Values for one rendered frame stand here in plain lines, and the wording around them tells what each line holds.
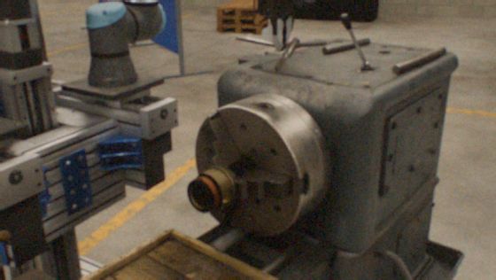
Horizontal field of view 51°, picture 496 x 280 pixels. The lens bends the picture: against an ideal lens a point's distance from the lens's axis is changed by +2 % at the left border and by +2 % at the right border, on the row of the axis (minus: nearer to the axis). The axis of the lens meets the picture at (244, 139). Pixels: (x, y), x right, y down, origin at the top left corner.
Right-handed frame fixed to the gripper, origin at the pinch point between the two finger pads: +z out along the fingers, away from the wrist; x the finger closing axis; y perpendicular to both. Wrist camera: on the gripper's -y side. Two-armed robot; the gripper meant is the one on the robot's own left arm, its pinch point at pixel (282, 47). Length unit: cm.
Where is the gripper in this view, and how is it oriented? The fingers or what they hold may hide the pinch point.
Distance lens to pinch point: 139.4
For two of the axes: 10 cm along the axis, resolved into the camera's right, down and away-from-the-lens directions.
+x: -6.4, 2.9, -7.1
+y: -7.7, -2.3, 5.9
